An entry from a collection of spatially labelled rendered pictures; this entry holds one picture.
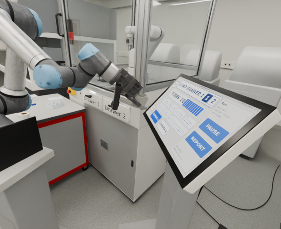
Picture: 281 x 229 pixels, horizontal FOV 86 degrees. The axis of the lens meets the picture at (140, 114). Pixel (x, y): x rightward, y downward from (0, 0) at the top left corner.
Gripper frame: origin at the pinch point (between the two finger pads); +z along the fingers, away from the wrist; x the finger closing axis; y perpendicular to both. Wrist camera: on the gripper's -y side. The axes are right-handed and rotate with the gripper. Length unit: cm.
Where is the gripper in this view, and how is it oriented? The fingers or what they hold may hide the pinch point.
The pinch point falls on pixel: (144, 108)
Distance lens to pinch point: 71.9
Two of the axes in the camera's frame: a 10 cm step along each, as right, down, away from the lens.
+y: 6.9, -7.0, -1.9
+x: -1.8, -4.1, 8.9
